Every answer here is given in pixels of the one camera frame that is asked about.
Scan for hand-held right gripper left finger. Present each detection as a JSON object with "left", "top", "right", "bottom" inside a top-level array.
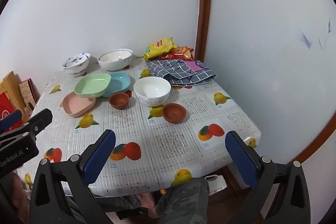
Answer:
[{"left": 29, "top": 130, "right": 117, "bottom": 224}]

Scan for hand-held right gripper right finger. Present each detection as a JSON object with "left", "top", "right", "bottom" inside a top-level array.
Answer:
[{"left": 225, "top": 131, "right": 311, "bottom": 224}]

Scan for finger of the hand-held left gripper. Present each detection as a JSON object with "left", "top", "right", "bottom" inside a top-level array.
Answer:
[
  {"left": 0, "top": 109, "right": 23, "bottom": 132},
  {"left": 0, "top": 109, "right": 53, "bottom": 148}
]

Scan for pink square plate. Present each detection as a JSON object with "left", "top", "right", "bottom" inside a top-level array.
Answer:
[{"left": 62, "top": 91, "right": 97, "bottom": 117}]

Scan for green square plate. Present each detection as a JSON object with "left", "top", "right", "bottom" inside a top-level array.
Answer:
[{"left": 74, "top": 73, "right": 112, "bottom": 98}]

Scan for blue square plate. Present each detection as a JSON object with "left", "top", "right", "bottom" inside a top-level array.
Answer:
[{"left": 102, "top": 72, "right": 131, "bottom": 98}]

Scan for white bowl grey scroll pattern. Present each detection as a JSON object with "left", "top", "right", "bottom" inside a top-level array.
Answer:
[{"left": 133, "top": 76, "right": 172, "bottom": 107}]

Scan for person's left forearm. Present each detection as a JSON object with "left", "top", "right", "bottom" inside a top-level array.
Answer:
[{"left": 10, "top": 173, "right": 31, "bottom": 216}]

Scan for red paper bag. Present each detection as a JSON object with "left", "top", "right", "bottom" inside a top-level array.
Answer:
[{"left": 0, "top": 93, "right": 23, "bottom": 132}]

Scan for patterned brown box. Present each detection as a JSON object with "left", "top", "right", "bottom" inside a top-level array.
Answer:
[{"left": 18, "top": 79, "right": 37, "bottom": 111}]

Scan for white plastic container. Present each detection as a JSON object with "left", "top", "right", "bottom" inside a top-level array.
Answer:
[{"left": 205, "top": 175, "right": 227, "bottom": 194}]

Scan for person's left leg camouflage trousers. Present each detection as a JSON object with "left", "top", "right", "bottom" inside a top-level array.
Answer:
[{"left": 104, "top": 195, "right": 143, "bottom": 212}]

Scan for person's leg camouflage trousers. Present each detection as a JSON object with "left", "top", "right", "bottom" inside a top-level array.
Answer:
[
  {"left": 156, "top": 178, "right": 210, "bottom": 224},
  {"left": 104, "top": 195, "right": 143, "bottom": 212}
]

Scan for white bowl blue bird pattern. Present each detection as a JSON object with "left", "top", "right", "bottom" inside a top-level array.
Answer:
[{"left": 62, "top": 53, "right": 91, "bottom": 78}]

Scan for fruit print tablecloth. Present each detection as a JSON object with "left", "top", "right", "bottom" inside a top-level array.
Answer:
[{"left": 17, "top": 56, "right": 261, "bottom": 197}]

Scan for person's right leg camouflage trousers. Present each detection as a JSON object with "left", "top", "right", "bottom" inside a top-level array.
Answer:
[{"left": 156, "top": 178, "right": 210, "bottom": 224}]

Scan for brown wooden baseboard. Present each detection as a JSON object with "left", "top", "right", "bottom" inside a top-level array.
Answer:
[{"left": 287, "top": 119, "right": 336, "bottom": 165}]

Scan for large plain white bowl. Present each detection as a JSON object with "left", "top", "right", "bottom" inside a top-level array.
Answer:
[{"left": 98, "top": 49, "right": 133, "bottom": 72}]

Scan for white bowl red print inside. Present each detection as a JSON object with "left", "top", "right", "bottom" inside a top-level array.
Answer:
[{"left": 99, "top": 51, "right": 131, "bottom": 64}]

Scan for grey checked cloth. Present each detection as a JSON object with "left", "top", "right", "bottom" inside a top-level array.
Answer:
[{"left": 146, "top": 59, "right": 217, "bottom": 87}]

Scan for red chip bag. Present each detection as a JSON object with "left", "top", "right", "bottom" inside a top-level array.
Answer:
[{"left": 157, "top": 46, "right": 195, "bottom": 60}]

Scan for yellow chip bag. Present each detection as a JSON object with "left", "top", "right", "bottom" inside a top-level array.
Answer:
[{"left": 144, "top": 37, "right": 177, "bottom": 61}]

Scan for brown wooden door frame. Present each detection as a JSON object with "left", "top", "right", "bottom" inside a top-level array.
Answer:
[{"left": 195, "top": 0, "right": 214, "bottom": 62}]

